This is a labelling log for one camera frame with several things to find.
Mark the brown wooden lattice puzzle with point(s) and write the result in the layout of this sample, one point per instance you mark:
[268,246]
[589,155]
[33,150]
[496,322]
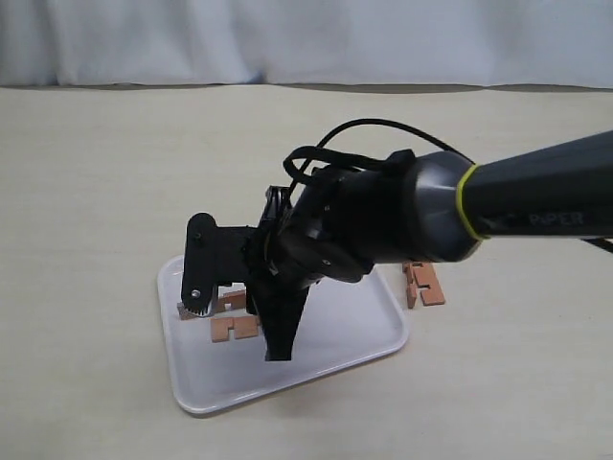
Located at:
[422,284]

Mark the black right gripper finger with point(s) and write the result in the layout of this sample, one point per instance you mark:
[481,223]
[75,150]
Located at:
[279,311]

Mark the wooden notched piece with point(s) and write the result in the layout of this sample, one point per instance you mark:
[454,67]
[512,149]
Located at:
[238,327]
[230,301]

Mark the white cloth backdrop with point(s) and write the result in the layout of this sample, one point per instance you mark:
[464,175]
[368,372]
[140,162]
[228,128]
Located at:
[481,43]

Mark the white plastic tray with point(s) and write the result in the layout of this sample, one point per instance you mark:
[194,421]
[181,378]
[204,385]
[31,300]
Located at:
[343,325]

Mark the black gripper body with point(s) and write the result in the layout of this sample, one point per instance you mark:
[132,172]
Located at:
[292,247]

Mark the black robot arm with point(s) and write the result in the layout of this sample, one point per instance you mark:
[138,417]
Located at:
[356,212]

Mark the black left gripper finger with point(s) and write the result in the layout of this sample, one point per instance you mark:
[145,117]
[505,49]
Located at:
[198,288]

